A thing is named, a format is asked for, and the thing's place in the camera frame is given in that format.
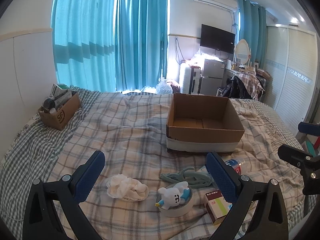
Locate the white plastic bag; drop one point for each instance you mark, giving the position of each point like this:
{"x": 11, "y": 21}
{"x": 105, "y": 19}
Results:
{"x": 163, "y": 87}

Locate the right teal curtain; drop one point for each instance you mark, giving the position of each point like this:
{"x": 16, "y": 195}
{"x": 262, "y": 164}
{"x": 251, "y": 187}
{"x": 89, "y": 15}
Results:
{"x": 253, "y": 29}

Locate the light green clothes hanger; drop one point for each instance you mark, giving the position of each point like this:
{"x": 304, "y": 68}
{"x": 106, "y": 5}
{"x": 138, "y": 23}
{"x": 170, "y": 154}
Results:
{"x": 195, "y": 179}

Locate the white suitcase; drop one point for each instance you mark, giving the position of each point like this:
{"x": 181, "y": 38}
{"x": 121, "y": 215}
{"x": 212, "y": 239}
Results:
{"x": 189, "y": 79}

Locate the left blue curtain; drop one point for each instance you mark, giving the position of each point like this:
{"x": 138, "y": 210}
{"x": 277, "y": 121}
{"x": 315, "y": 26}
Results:
{"x": 83, "y": 43}

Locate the small SF cardboard box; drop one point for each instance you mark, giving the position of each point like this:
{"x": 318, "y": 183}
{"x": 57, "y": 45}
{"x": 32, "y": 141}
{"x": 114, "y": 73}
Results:
{"x": 61, "y": 118}

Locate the gingham grey bed sheet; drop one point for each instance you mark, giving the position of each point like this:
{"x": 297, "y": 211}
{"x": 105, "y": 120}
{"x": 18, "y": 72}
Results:
{"x": 33, "y": 154}

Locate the plaid beige blanket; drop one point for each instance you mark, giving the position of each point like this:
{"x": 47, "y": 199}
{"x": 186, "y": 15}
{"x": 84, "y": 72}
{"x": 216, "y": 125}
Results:
{"x": 131, "y": 132}

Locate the white cartoon plush toy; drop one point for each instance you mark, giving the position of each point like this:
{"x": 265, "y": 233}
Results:
{"x": 174, "y": 196}

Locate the white cloth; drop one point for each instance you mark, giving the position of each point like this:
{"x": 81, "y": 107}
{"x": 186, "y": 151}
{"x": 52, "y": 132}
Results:
{"x": 126, "y": 189}

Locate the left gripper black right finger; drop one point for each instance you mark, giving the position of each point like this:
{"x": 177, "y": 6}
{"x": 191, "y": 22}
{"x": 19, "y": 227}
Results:
{"x": 269, "y": 220}

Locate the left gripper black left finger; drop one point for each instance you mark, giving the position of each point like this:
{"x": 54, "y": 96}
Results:
{"x": 41, "y": 220}

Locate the oval vanity mirror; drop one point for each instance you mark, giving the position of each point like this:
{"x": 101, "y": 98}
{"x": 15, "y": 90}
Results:
{"x": 242, "y": 52}

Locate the large open cardboard box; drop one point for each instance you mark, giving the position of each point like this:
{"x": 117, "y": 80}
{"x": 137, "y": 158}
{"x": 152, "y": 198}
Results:
{"x": 202, "y": 124}

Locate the blue curtain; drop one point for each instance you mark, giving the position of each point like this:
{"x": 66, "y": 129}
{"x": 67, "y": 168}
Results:
{"x": 83, "y": 43}
{"x": 141, "y": 43}

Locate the middle blue curtain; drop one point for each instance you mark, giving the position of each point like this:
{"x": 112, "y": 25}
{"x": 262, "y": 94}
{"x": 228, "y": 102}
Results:
{"x": 141, "y": 43}

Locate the black wall television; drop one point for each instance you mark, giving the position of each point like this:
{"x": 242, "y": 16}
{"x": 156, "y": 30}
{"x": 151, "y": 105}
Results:
{"x": 218, "y": 39}

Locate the plaid shirt on chair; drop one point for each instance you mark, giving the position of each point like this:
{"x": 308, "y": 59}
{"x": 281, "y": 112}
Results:
{"x": 252, "y": 84}

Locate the silver mini fridge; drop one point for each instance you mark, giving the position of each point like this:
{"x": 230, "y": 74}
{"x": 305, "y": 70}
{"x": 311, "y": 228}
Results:
{"x": 212, "y": 76}

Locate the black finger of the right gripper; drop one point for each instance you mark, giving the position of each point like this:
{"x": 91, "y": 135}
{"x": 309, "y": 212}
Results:
{"x": 308, "y": 128}
{"x": 298, "y": 158}

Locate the white sliding wardrobe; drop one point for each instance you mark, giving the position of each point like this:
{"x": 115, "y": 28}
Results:
{"x": 291, "y": 59}

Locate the red white medicine box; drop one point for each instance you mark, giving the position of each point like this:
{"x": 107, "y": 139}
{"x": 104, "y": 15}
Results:
{"x": 216, "y": 206}

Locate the dark jacket on chair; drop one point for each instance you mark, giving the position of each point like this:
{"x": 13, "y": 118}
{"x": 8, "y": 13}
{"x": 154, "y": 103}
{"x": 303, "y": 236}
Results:
{"x": 235, "y": 89}

